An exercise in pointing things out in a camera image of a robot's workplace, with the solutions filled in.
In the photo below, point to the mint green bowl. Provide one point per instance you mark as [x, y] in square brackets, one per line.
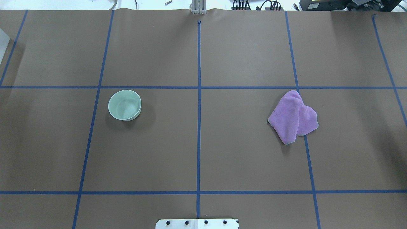
[125, 105]

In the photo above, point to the purple microfiber cloth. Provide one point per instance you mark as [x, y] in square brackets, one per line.
[292, 118]

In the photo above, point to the clear plastic bin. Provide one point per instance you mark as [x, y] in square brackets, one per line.
[4, 41]

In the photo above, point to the aluminium frame post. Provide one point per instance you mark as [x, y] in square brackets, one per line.
[198, 7]

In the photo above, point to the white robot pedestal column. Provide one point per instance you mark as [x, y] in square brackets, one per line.
[197, 224]

